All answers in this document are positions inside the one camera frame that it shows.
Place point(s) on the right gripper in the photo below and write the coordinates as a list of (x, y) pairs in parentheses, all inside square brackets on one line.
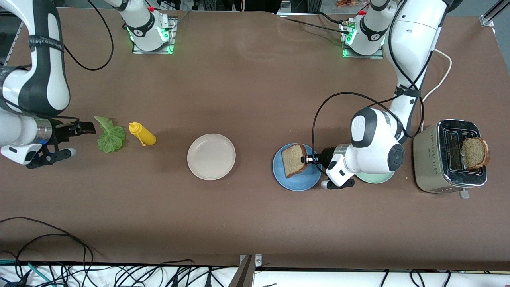
[(63, 132)]

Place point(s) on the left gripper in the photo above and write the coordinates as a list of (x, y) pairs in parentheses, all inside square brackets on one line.
[(326, 156)]

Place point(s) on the brown bread slice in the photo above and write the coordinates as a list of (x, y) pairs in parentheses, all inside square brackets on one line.
[(293, 159), (475, 153)]

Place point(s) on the green lettuce leaf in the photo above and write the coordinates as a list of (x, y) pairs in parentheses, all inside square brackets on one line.
[(110, 139)]

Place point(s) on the yellow mustard squeeze bottle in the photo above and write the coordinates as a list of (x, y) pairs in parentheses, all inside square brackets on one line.
[(145, 136)]

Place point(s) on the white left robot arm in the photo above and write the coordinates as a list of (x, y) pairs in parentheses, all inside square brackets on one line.
[(414, 36)]

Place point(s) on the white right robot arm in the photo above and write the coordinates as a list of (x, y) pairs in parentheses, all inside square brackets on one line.
[(51, 87)]

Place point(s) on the blue plate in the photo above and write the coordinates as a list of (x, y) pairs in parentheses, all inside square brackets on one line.
[(297, 183)]

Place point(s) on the green plate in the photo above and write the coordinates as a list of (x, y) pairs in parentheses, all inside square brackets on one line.
[(374, 178)]

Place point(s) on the white plate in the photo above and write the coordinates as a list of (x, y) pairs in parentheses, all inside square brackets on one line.
[(211, 156)]

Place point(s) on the beige chrome toaster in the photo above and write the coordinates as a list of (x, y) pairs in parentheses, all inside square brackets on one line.
[(428, 163)]

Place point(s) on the orange packaged item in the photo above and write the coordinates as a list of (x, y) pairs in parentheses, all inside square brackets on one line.
[(348, 3)]

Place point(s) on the aluminium profile corner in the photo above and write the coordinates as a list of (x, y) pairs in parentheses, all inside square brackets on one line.
[(492, 14)]

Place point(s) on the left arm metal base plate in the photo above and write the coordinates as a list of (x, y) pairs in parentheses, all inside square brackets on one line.
[(360, 56)]

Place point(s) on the metal frame bracket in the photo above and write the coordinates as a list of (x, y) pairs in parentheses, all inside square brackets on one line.
[(249, 265)]

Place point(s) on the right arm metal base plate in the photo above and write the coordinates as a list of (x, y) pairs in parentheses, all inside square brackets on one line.
[(173, 36)]

